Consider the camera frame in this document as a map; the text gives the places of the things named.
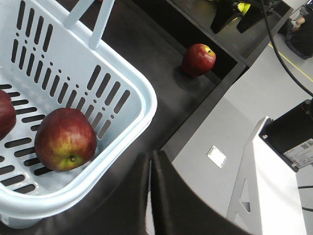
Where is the metal floor outlet cover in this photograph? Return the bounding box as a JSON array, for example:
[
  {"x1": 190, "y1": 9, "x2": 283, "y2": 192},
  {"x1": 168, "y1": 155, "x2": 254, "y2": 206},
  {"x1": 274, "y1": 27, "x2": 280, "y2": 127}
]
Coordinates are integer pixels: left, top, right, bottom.
[{"x1": 206, "y1": 145, "x2": 227, "y2": 169}]

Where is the red apple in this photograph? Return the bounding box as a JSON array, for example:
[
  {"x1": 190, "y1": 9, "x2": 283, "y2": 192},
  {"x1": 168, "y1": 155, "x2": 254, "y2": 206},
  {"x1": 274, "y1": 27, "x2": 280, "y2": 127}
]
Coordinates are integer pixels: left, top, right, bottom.
[
  {"x1": 34, "y1": 108, "x2": 97, "y2": 171},
  {"x1": 181, "y1": 44, "x2": 216, "y2": 77},
  {"x1": 0, "y1": 90, "x2": 16, "y2": 140}
]

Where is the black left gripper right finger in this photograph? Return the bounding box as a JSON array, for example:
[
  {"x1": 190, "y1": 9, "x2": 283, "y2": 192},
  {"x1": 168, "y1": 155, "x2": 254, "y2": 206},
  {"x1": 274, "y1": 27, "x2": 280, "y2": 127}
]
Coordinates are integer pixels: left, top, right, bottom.
[{"x1": 151, "y1": 150, "x2": 247, "y2": 235}]

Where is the light blue plastic basket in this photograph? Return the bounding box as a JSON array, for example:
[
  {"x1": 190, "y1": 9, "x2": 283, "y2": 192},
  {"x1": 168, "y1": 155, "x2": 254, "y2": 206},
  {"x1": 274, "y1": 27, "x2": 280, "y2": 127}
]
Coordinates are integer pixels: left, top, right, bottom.
[{"x1": 0, "y1": 0, "x2": 157, "y2": 229}]

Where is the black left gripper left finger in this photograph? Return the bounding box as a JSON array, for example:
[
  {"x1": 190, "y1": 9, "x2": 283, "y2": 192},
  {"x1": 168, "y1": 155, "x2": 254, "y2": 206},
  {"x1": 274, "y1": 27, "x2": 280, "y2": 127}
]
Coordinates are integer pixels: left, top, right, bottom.
[{"x1": 32, "y1": 152, "x2": 151, "y2": 235}]

